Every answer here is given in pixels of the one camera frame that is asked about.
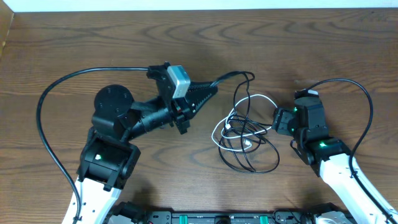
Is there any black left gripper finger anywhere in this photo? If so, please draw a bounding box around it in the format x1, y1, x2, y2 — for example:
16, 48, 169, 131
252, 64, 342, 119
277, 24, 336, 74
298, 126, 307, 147
188, 82, 218, 93
186, 88, 218, 117

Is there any white cable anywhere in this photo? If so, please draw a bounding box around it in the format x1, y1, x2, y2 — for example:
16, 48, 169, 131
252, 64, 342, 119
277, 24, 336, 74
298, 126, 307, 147
211, 93, 279, 152

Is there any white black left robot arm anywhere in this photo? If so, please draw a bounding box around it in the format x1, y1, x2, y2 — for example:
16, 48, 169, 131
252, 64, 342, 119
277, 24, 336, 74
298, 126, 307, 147
63, 82, 218, 223

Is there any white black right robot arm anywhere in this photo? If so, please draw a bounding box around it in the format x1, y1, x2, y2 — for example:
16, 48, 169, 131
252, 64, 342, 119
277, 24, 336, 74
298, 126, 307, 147
272, 95, 397, 223

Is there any black left camera cable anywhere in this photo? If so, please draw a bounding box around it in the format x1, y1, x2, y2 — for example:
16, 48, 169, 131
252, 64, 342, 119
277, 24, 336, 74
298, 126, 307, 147
36, 67, 150, 224

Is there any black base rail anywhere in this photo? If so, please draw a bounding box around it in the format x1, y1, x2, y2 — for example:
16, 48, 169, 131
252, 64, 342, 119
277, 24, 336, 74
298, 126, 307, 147
104, 202, 356, 224

